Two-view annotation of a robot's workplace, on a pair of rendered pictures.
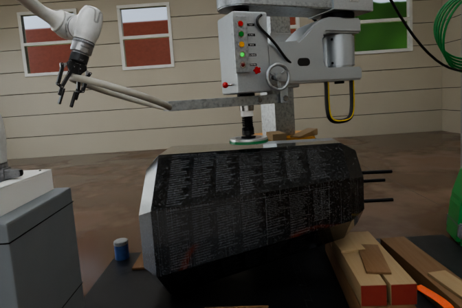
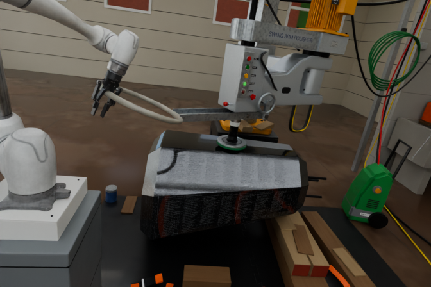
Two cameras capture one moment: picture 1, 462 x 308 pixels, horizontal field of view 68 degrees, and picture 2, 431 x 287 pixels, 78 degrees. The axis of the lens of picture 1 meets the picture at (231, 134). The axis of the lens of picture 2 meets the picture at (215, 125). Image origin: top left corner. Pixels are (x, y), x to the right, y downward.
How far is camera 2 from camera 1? 0.59 m
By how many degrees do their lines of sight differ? 15
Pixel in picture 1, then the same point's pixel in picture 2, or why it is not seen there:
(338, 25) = (317, 63)
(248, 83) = (243, 105)
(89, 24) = (127, 50)
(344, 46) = (316, 79)
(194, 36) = not seen: outside the picture
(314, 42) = (297, 75)
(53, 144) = (34, 60)
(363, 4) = (338, 49)
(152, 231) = (152, 209)
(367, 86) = not seen: hidden behind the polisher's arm
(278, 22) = not seen: hidden behind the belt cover
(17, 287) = not seen: outside the picture
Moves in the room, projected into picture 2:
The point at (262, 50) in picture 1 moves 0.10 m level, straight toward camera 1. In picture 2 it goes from (259, 80) to (261, 82)
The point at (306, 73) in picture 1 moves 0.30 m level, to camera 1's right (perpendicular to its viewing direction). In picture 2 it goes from (285, 99) to (323, 103)
